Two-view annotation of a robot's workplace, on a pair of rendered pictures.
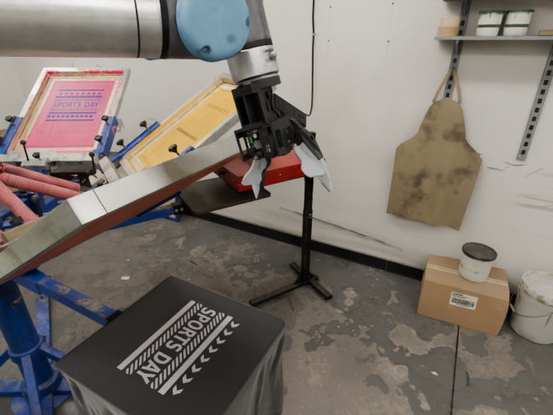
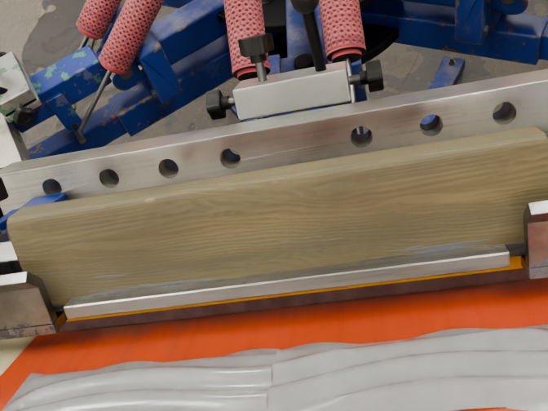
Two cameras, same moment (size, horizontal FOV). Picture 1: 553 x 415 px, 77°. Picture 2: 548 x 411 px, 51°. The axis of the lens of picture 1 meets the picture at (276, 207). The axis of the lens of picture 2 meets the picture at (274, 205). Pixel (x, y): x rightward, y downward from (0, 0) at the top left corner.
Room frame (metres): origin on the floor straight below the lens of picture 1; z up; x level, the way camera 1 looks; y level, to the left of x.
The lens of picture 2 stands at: (0.87, 0.37, 1.58)
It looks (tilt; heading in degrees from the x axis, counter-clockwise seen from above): 52 degrees down; 79
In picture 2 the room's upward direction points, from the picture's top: 22 degrees counter-clockwise
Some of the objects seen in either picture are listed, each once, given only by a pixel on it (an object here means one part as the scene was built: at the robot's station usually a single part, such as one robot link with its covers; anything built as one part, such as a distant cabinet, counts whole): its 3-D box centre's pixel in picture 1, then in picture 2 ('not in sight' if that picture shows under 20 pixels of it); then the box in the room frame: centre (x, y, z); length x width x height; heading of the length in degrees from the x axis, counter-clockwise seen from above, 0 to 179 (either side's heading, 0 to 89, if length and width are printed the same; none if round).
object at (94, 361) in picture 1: (178, 340); not in sight; (0.74, 0.29, 0.95); 0.48 x 0.44 x 0.01; 62
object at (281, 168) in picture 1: (267, 162); not in sight; (2.02, 0.06, 1.06); 0.61 x 0.46 x 0.12; 122
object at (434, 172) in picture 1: (437, 151); not in sight; (2.23, -1.07, 1.06); 0.53 x 0.07 x 1.05; 62
